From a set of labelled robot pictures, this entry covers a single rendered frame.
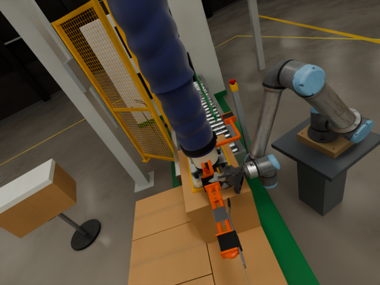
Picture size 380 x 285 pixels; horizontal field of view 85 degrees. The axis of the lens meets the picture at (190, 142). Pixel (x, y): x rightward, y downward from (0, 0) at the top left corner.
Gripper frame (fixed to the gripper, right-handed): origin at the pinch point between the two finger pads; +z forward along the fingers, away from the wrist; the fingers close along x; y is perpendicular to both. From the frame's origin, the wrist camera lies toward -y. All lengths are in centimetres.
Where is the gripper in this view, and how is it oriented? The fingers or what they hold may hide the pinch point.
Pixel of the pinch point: (212, 185)
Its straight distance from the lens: 115.9
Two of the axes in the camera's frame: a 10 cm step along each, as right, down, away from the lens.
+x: -3.3, -7.4, -5.8
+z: -9.4, 3.4, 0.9
